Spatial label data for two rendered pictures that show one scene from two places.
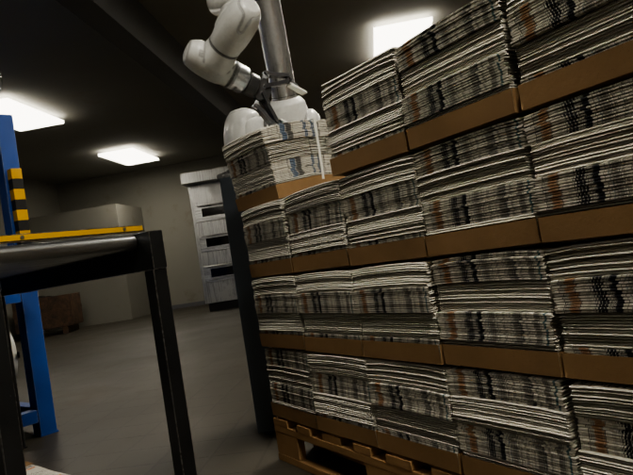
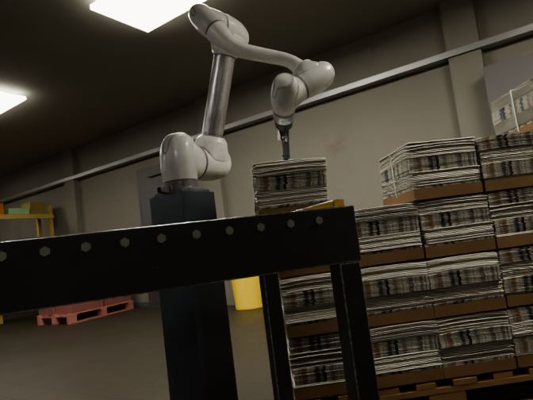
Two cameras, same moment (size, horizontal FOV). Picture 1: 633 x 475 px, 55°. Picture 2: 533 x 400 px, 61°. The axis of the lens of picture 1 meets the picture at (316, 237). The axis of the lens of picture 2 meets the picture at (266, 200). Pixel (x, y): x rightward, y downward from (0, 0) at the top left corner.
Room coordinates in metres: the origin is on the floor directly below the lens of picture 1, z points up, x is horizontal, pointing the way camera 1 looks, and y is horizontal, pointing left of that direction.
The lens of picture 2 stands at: (1.17, 1.79, 0.74)
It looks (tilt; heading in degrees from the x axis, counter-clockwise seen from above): 6 degrees up; 299
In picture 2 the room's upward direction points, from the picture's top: 7 degrees counter-clockwise
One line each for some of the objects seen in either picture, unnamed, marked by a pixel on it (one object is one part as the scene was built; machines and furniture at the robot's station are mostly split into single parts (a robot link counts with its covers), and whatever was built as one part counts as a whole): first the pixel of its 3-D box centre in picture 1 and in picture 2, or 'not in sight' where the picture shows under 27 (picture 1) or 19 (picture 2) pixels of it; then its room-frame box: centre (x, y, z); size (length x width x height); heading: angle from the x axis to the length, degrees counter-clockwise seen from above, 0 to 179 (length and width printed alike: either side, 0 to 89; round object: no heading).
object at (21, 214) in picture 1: (20, 215); not in sight; (2.89, 1.38, 1.05); 0.05 x 0.05 x 0.45; 49
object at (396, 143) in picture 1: (423, 153); (428, 195); (1.52, -0.30, 0.86); 0.38 x 0.29 x 0.04; 124
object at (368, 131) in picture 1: (418, 118); (425, 176); (1.51, -0.30, 0.95); 0.38 x 0.29 x 0.23; 124
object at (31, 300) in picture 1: (23, 273); not in sight; (2.93, 1.43, 0.78); 0.09 x 0.09 x 1.55; 49
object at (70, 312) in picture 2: not in sight; (86, 292); (7.07, -2.89, 0.36); 1.19 x 0.85 x 0.72; 85
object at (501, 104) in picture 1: (520, 120); (495, 187); (1.26, -0.46, 0.86); 0.38 x 0.29 x 0.04; 121
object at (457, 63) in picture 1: (513, 79); (491, 168); (1.26, -0.46, 0.95); 0.38 x 0.29 x 0.23; 121
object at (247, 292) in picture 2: not in sight; (247, 278); (4.22, -2.99, 0.35); 0.45 x 0.44 x 0.70; 85
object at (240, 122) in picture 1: (245, 136); (179, 158); (2.45, 0.22, 1.17); 0.18 x 0.16 x 0.22; 86
